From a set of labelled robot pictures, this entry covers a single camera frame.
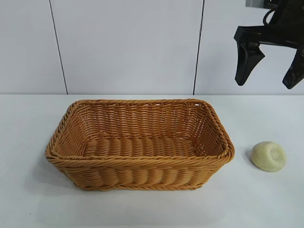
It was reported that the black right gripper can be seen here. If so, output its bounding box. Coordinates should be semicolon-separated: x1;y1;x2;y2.
233;0;304;90

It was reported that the pale round egg yolk pastry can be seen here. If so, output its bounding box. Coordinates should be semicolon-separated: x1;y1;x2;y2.
251;147;287;172

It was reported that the woven tan wicker basket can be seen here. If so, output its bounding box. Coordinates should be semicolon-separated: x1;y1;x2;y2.
45;98;236;191

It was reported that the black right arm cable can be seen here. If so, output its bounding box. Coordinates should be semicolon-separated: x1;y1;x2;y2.
263;8;276;25

